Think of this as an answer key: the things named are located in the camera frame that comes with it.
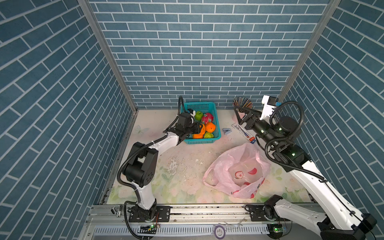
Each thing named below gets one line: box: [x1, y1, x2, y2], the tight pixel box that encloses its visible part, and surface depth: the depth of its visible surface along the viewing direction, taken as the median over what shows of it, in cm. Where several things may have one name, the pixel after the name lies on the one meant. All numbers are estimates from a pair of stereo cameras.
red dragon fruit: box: [202, 112, 214, 125], surface depth 107 cm
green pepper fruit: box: [204, 131, 214, 139], surface depth 100 cm
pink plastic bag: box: [203, 143, 271, 199], surface depth 79 cm
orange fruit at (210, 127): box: [205, 122, 216, 133], surface depth 101 cm
